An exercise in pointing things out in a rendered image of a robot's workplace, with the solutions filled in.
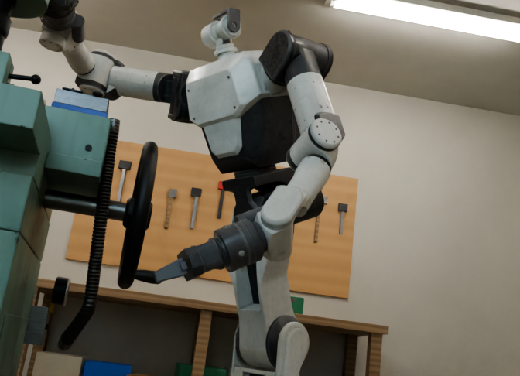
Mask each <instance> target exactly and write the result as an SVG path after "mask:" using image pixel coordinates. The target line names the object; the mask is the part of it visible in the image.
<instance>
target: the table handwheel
mask: <svg viewBox="0 0 520 376"><path fill-rule="evenodd" d="M157 160H158V146H157V144H156V143H154V142H152V141H149V142H146V143H145V144H144V146H143V148H142V153H141V157H140V160H139V167H138V171H137V174H136V178H135V185H134V190H133V194H132V197H131V198H129V199H128V200H127V202H126V203H122V202H118V201H113V200H110V203H109V209H108V216H107V218H108V219H112V220H119V221H123V222H122V225H123V226H124V227H125V228H126V230H125V238H124V242H123V247H122V251H121V260H120V265H119V270H118V286H119V287H120V288H121V289H128V288H130V287H131V286H132V283H133V282H134V279H135V274H136V272H137V268H138V265H139V259H140V255H141V251H142V245H143V241H144V237H145V231H146V230H147V229H149V224H150V220H151V216H152V203H151V200H152V192H153V187H154V182H155V177H156V167H157ZM96 203H97V198H96V197H88V196H84V195H79V194H74V193H66V192H61V191H57V190H48V189H46V191H45V194H44V198H43V208H48V209H53V210H61V211H66V212H71V213H76V214H84V215H88V216H93V217H95V213H96V212H95V210H96V206H97V204H96Z"/></svg>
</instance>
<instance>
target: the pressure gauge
mask: <svg viewBox="0 0 520 376"><path fill-rule="evenodd" d="M69 287H70V278H64V277H59V276H58V277H56V281H55V284H54V288H53V295H52V299H48V303H47V307H49V308H50V313H53V310H54V306H55V305H61V306H62V305H63V306H65V305H66V302H67V297H68V293H67V291H68V290H69ZM68 292H69V291H68Z"/></svg>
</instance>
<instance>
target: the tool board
mask: <svg viewBox="0 0 520 376"><path fill-rule="evenodd" d="M116 146H117V148H116V155H115V164H114V166H115V167H114V172H113V179H112V185H111V196H110V198H111V199H110V200H113V201H118V202H122V203H126V202H127V200H128V199H129V198H131V197H132V194H133V190H134V185H135V178H136V174H137V171H138V167H139V160H140V157H141V153H142V148H143V146H144V145H143V144H138V143H134V142H124V141H119V140H118V141H117V145H116ZM234 173H235V172H233V173H225V174H222V173H221V172H220V170H219V169H218V168H217V167H216V165H215V164H214V162H213V160H212V158H211V156H210V155H206V154H201V153H196V152H187V151H182V150H177V149H168V148H163V147H158V160H157V167H156V177H155V182H154V187H153V192H152V200H151V203H152V216H151V220H150V224H149V229H147V230H146V231H145V237H144V241H143V245H142V251H141V255H140V259H139V265H138V268H137V269H141V270H149V271H157V270H159V269H161V268H163V267H164V266H166V265H168V264H170V263H172V262H174V261H176V260H178V258H177V255H178V254H179V253H180V252H181V251H182V250H183V249H184V248H189V247H191V245H193V246H194V245H195V246H196V245H197V246H198V245H200V244H204V243H206V242H207V241H208V239H209V238H214V231H215V230H217V229H219V228H222V227H223V226H224V225H229V224H230V223H231V218H232V215H233V211H234V207H235V205H236V202H235V198H234V193H232V192H230V191H224V190H223V186H222V181H224V180H228V179H234V178H235V176H234ZM321 191H322V193H323V197H324V207H323V211H322V212H321V214H320V215H319V216H317V217H314V218H311V219H309V220H305V221H302V222H299V223H297V224H294V225H293V236H292V254H291V255H290V257H289V265H288V270H287V276H288V281H289V291H295V292H305V293H311V294H317V295H322V296H333V297H339V298H345V299H348V294H349V285H350V275H351V258H352V248H353V239H354V222H355V212H356V203H357V194H358V179H355V178H350V177H346V176H337V175H331V174H330V178H329V179H328V181H327V182H326V184H325V186H324V187H323V189H322V190H321ZM94 220H95V219H94V217H93V216H88V215H84V214H75V215H74V222H73V225H72V229H71V233H70V240H69V244H68V248H67V254H66V259H70V260H75V261H85V262H89V259H90V257H89V256H90V252H91V250H90V249H91V245H92V243H91V242H92V234H93V232H92V231H93V230H94V229H93V227H94ZM122 222H123V221H119V220H112V219H108V220H107V223H106V225H107V227H106V231H105V232H106V234H105V238H104V239H105V241H104V248H103V249H104V251H103V255H102V256H103V258H102V263H101V264H103V265H113V266H119V265H120V260H121V251H122V247H123V242H124V238H125V230H126V228H125V227H124V226H123V225H122ZM197 278H202V279H212V280H218V281H224V282H232V281H231V278H230V276H229V273H228V271H227V269H226V268H224V269H222V270H218V269H213V270H211V271H209V272H205V273H204V274H202V275H200V276H199V277H197Z"/></svg>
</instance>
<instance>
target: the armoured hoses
mask: <svg viewBox="0 0 520 376"><path fill-rule="evenodd" d="M119 126H120V120H118V119H116V118H111V130H110V135H109V139H108V146H107V150H106V154H105V158H104V165H103V168H102V174H101V181H100V185H99V186H98V187H99V189H98V193H97V203H96V204H97V206H96V210H95V212H96V213H95V217H94V219H95V220H94V227H93V229H94V230H93V231H92V232H93V234H92V242H91V243H92V245H91V249H90V250H91V252H90V256H89V257H90V259H89V263H88V264H89V265H88V270H87V281H86V285H85V286H86V289H85V293H84V295H85V296H84V302H83V305H82V307H81V309H80V311H79V312H78V314H77V315H76V316H75V318H74V319H73V321H72V322H71V323H70V325H69V326H68V327H67V328H66V329H65V331H63V333H62V334H61V335H60V339H59V341H58V348H60V349H61V350H62V351H65V350H68V349H70V347H71V346H72V345H73V343H74V341H75V340H76V339H77V337H78V336H79V334H80V333H81V331H82V329H83V328H84V327H85V326H86V325H87V323H88V321H89V320H90V318H91V317H92V316H93V314H94V311H95V307H96V303H97V299H98V289H99V288H98V287H99V283H100V281H99V280H100V276H101V266H102V264H101V263H102V258H103V256H102V255H103V251H104V249H103V248H104V241H105V239H104V238H105V234H106V232H105V231H106V227H107V225H106V223H107V220H108V218H107V216H108V209H109V203H110V199H111V198H110V196H111V185H112V179H113V172H114V167H115V166H114V164H115V155H116V148H117V146H116V145H117V141H118V134H119Z"/></svg>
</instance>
